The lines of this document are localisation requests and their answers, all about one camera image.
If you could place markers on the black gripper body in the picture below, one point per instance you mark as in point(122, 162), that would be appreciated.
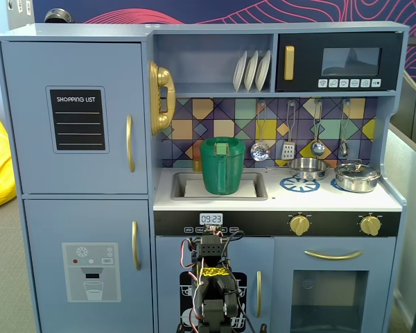
point(211, 241)

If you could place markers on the blue shopping list fridge door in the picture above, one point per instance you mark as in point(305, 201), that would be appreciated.
point(31, 166)

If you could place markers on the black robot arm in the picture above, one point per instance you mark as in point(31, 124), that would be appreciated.
point(215, 305)

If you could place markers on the blue dishwasher cabinet door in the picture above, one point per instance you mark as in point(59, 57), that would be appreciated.
point(166, 256)

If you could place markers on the blue oven door with window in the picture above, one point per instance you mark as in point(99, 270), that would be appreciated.
point(284, 253)

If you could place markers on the blue water dispenser fridge door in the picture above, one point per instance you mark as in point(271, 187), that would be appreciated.
point(45, 225)

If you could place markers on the grey metal cabinet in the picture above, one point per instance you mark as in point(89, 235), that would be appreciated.
point(19, 15)

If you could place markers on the digital clock display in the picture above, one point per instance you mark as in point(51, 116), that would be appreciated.
point(211, 219)

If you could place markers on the yellow label sticker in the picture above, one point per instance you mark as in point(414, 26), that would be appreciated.
point(213, 272)

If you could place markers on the grey toy sink basin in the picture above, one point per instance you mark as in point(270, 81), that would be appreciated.
point(180, 187)

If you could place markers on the green plastic pitcher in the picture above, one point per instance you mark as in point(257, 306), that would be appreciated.
point(222, 170)

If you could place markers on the gold toy faucet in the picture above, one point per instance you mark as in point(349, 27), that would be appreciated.
point(196, 163)

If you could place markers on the gold stove knob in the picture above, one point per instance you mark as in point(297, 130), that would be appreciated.
point(300, 225)
point(370, 225)

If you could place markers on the steel slotted skimmer spoon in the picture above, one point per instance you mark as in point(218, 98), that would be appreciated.
point(260, 152)

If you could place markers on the steel slotted spatula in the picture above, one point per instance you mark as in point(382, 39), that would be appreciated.
point(288, 150)

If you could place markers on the steel pan without lid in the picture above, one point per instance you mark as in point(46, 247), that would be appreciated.
point(308, 168)

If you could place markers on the steel ladle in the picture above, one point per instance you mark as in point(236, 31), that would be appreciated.
point(317, 148)

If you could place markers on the steel pot with lid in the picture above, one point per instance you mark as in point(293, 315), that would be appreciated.
point(357, 177)

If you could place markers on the small steel spoon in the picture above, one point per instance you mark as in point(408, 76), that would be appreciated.
point(343, 149)

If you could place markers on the white toy plate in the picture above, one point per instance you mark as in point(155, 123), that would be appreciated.
point(262, 71)
point(251, 71)
point(239, 71)

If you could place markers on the gold toy telephone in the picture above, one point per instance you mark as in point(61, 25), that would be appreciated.
point(163, 76)

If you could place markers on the black shopping list chalkboard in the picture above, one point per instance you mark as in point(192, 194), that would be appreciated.
point(78, 119)

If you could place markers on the grey desk partition panel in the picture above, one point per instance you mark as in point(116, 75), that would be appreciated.
point(405, 208)

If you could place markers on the blue wooden toy kitchen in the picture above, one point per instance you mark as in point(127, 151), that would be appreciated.
point(166, 34)

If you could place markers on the black toy microwave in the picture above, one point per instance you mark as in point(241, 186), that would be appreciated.
point(305, 41)

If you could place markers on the dark grey partition panel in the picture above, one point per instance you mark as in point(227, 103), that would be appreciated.
point(409, 111)

